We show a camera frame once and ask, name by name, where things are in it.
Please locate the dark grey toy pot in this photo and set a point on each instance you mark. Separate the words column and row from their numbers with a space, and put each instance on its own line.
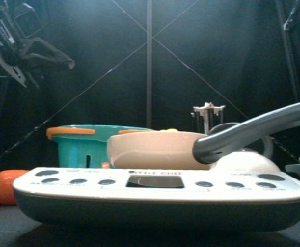
column 297, row 170

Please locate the small orange toy piece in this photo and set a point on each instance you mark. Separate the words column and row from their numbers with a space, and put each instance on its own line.
column 106, row 165

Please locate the yellow toy food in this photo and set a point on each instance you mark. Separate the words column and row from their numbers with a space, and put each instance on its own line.
column 169, row 130

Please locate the orange toy vegetable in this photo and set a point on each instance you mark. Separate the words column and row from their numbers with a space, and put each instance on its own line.
column 8, row 188

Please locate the white toy utensil rack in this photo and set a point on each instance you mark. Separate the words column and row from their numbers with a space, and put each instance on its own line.
column 207, row 117

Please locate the white digital kitchen scale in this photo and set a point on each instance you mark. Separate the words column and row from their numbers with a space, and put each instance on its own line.
column 157, row 193

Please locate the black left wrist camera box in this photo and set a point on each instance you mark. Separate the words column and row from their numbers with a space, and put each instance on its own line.
column 27, row 17

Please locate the grey vertical frame pole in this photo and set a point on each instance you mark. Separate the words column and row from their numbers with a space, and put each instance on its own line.
column 150, row 64

